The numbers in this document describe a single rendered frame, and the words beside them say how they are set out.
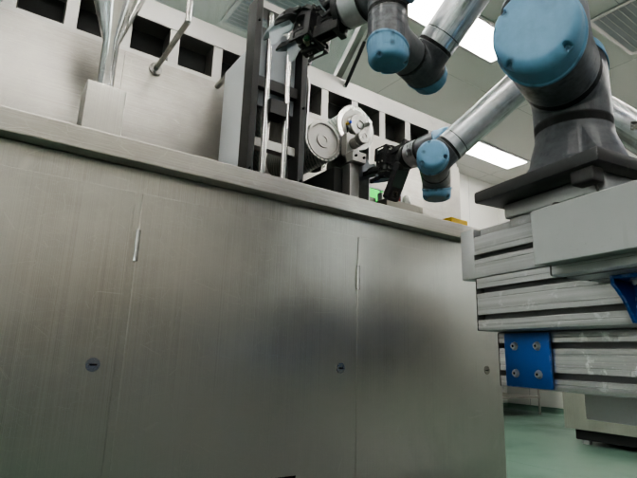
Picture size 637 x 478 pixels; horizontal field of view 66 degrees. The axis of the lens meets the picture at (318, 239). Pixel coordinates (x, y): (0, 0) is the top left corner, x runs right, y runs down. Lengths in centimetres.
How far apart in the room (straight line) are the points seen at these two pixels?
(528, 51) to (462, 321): 80
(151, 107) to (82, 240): 85
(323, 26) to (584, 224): 66
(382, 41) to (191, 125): 90
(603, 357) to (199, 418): 65
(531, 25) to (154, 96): 120
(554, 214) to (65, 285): 71
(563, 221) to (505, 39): 28
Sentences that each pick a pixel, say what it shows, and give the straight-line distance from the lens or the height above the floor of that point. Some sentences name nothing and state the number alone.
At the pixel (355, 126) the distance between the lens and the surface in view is 158.
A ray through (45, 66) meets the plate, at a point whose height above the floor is 131.
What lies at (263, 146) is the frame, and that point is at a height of 104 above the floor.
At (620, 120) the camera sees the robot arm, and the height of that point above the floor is 112.
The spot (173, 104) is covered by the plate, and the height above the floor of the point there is 131.
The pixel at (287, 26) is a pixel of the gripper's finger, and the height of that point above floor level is 122.
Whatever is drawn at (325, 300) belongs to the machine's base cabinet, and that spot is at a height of 66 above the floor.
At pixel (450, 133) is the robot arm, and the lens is 124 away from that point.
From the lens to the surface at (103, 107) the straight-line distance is 133.
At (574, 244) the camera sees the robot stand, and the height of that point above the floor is 68.
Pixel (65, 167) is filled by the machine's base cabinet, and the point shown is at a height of 83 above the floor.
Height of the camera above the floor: 55
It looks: 13 degrees up
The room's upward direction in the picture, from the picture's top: 2 degrees clockwise
